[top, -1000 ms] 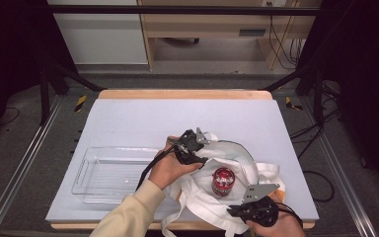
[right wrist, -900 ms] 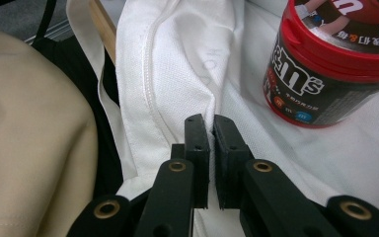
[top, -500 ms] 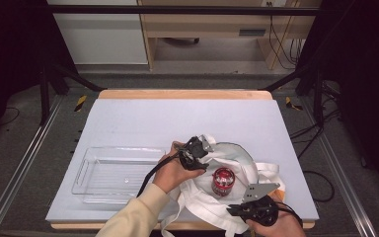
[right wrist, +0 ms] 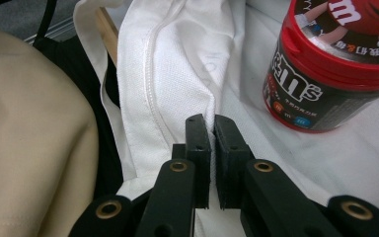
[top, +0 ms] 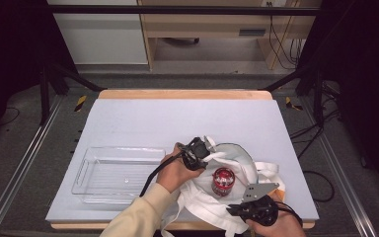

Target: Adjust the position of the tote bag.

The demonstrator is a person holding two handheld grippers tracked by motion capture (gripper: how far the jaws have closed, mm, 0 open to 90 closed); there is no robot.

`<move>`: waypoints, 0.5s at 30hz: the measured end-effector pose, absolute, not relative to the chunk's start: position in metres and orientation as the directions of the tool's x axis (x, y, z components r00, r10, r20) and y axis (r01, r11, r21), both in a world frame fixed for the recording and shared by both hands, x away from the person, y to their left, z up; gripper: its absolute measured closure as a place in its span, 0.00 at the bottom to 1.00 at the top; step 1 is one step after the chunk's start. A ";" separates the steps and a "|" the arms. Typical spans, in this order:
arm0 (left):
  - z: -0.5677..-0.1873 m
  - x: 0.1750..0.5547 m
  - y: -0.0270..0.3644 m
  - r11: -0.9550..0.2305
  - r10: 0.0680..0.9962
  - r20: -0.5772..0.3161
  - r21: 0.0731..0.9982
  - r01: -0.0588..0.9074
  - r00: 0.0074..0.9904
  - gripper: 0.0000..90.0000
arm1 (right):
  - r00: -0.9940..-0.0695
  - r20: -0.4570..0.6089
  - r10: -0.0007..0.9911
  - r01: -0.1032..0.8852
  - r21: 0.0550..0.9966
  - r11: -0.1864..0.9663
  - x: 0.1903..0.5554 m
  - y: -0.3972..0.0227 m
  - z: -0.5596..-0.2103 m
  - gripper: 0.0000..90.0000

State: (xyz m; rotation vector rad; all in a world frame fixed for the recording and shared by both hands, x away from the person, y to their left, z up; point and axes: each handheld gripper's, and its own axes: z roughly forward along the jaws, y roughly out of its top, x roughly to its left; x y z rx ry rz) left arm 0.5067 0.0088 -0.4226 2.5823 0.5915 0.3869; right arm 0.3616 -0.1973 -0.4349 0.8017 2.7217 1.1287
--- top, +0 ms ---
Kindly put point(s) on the yellow tool floor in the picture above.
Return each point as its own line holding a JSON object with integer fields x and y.
{"x": 80, "y": 102}
{"x": 289, "y": 102}

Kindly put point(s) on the white cabinet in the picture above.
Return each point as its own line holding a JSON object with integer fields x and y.
{"x": 102, "y": 36}

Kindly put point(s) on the black metal stand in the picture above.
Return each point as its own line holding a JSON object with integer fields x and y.
{"x": 44, "y": 98}
{"x": 317, "y": 98}

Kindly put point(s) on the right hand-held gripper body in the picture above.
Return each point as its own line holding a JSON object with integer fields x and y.
{"x": 260, "y": 209}

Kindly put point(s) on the yellow tool right floor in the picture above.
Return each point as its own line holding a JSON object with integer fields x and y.
{"x": 289, "y": 102}

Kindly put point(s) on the person's right hand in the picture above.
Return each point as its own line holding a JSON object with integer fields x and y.
{"x": 283, "y": 228}

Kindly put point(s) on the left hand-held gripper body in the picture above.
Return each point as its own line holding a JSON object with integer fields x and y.
{"x": 195, "y": 153}

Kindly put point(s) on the clear plastic tray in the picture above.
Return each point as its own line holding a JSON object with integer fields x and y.
{"x": 118, "y": 174}

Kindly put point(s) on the person's left hand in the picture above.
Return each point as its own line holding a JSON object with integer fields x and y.
{"x": 174, "y": 174}

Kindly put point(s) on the light wooden desk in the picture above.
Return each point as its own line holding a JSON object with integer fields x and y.
{"x": 207, "y": 24}

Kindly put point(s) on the black horizontal metal bar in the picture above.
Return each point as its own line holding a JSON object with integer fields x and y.
{"x": 177, "y": 10}

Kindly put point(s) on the dark curtain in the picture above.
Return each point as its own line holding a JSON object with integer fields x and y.
{"x": 362, "y": 65}
{"x": 10, "y": 49}

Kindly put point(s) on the red lidded candy jar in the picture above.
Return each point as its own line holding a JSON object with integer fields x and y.
{"x": 223, "y": 181}

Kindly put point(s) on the yellow tool left floor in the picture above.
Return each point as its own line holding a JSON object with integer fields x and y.
{"x": 80, "y": 102}

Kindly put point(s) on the aluminium floor rail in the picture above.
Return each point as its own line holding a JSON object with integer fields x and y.
{"x": 342, "y": 171}
{"x": 16, "y": 171}

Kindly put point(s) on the white tote bag coloured patches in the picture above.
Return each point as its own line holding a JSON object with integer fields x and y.
{"x": 204, "y": 204}

